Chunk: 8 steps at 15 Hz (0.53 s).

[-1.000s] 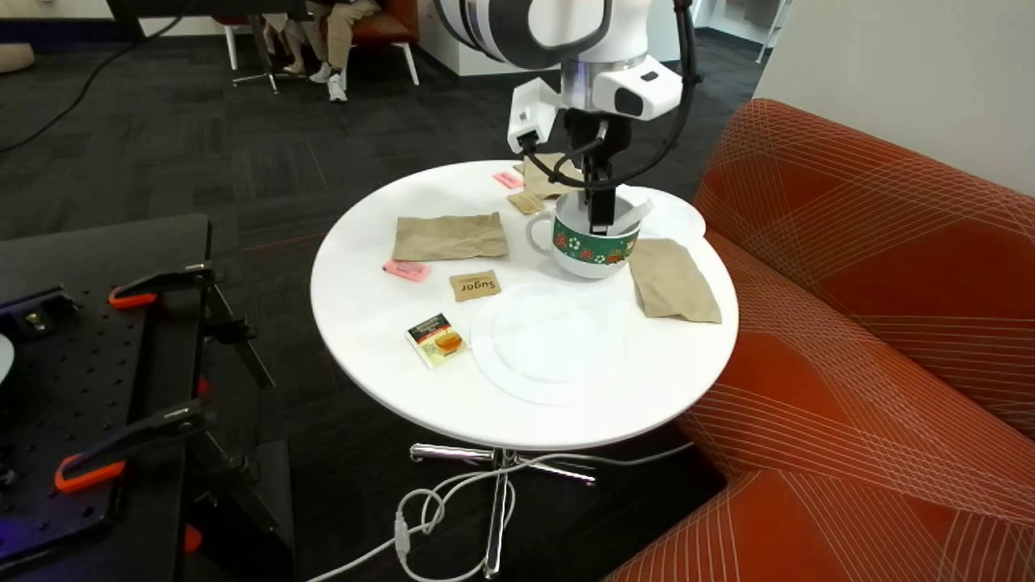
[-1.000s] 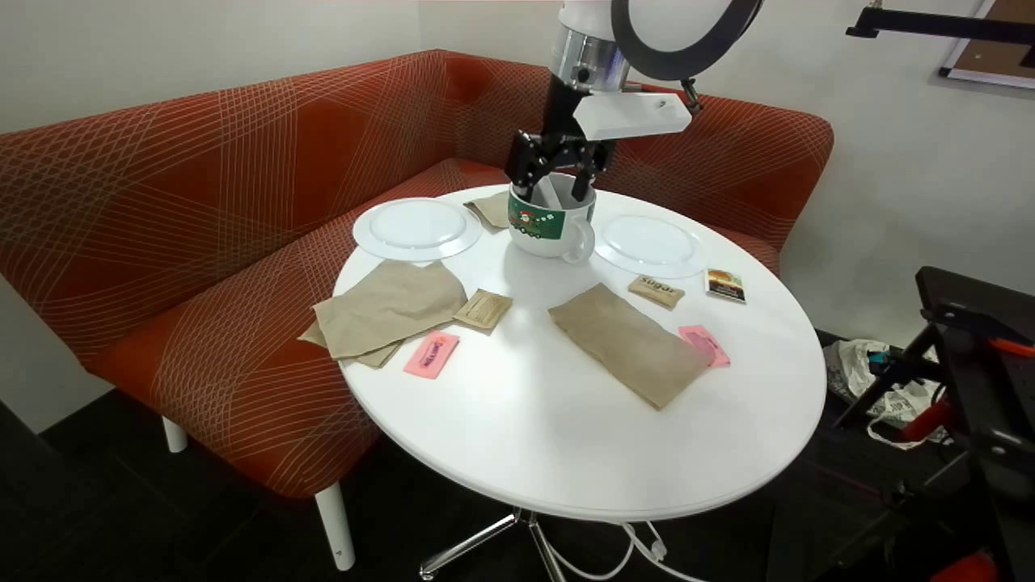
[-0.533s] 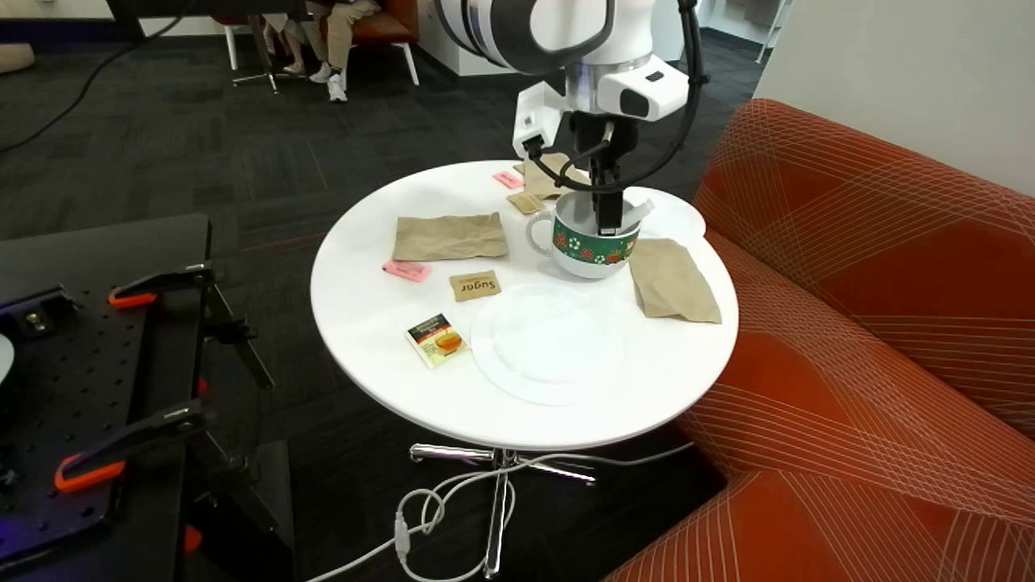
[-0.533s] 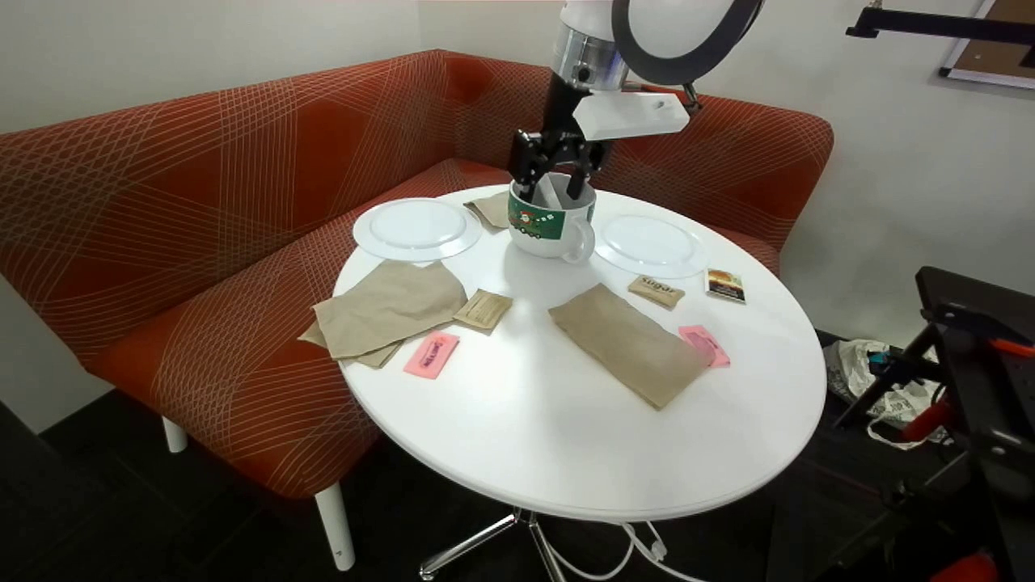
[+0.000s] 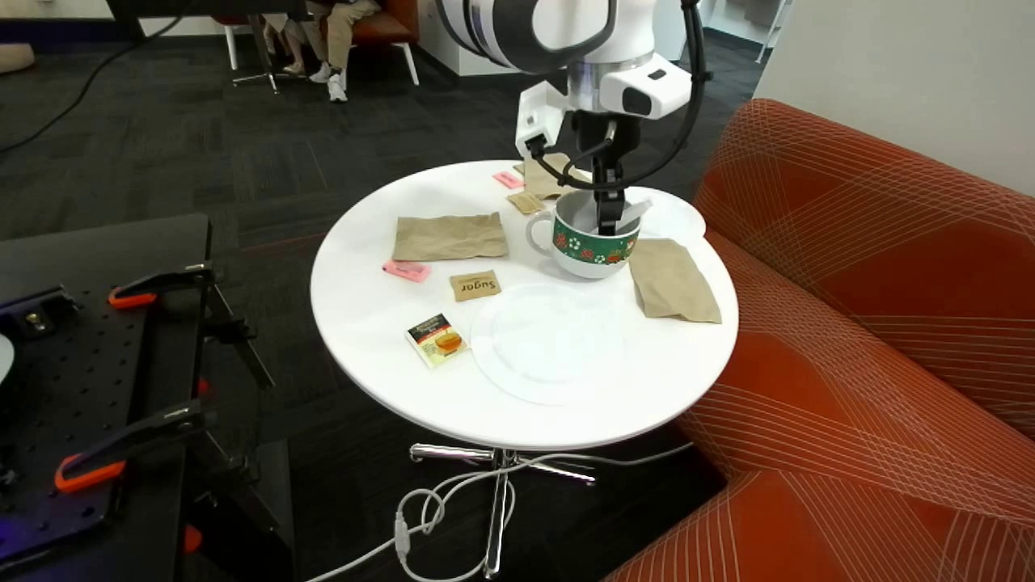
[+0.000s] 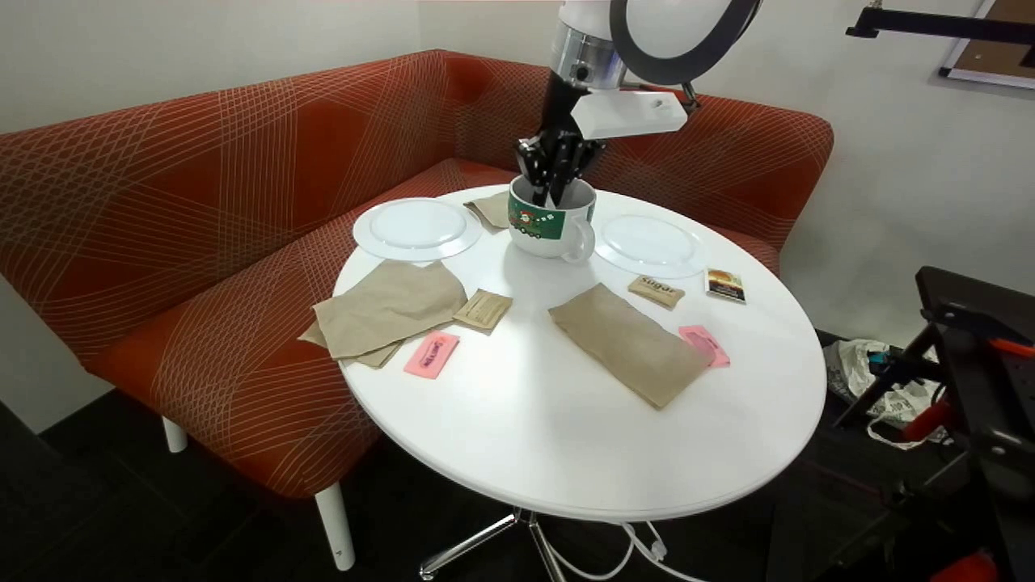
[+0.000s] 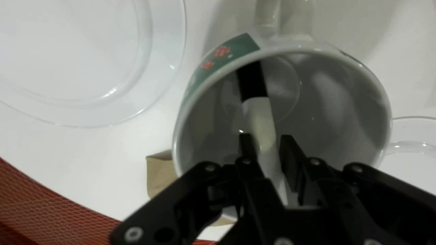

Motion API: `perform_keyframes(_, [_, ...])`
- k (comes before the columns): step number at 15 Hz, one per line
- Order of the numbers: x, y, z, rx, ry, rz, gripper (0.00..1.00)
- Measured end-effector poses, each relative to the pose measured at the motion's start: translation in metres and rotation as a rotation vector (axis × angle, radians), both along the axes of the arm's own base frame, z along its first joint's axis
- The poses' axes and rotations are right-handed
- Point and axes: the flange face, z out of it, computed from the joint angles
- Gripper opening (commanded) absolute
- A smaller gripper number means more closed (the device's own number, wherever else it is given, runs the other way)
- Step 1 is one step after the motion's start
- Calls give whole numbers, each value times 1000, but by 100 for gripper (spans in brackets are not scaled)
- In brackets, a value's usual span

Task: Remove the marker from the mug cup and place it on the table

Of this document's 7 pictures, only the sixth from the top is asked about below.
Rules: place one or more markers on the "white plate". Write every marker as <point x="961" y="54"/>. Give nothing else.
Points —
<point x="415" y="227"/>
<point x="649" y="243"/>

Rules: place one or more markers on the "white mug with green band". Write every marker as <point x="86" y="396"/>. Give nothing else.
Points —
<point x="550" y="229"/>

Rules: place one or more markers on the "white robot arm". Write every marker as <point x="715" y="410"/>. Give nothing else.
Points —
<point x="582" y="50"/>

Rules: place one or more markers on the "black and orange tea packet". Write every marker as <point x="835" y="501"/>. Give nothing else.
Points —
<point x="727" y="286"/>

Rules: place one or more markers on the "tan cloth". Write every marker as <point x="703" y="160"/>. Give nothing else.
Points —
<point x="632" y="345"/>
<point x="388" y="309"/>

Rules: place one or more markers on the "pink sweetener packet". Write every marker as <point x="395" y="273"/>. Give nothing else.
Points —
<point x="430" y="358"/>
<point x="703" y="345"/>

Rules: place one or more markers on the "white plate left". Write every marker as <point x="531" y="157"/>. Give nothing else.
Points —
<point x="415" y="227"/>

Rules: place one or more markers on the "black robot mounting cart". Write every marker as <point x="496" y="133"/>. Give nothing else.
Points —
<point x="971" y="323"/>

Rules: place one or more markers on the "chrome table base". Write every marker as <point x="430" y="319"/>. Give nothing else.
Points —
<point x="465" y="544"/>

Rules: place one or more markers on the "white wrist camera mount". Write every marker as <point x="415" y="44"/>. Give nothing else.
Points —
<point x="632" y="115"/>

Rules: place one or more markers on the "framed cork board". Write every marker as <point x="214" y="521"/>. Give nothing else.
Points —
<point x="1005" y="54"/>

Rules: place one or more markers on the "brown sugar packet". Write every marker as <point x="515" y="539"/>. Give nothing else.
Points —
<point x="655" y="293"/>

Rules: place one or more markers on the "small folded tan napkin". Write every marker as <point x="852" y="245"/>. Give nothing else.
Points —
<point x="483" y="312"/>

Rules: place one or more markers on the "white plate right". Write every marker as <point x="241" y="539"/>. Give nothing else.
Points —
<point x="649" y="243"/>

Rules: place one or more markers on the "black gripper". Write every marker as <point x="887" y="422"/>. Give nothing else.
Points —
<point x="561" y="145"/>

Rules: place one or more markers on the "tan cloth left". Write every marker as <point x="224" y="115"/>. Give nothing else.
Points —
<point x="632" y="345"/>

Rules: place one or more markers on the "tan cloth top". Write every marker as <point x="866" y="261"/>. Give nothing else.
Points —
<point x="388" y="309"/>

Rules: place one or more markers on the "black metal bar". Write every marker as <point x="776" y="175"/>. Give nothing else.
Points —
<point x="927" y="22"/>

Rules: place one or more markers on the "orange patterned sofa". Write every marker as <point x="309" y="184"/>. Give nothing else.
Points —
<point x="163" y="214"/>

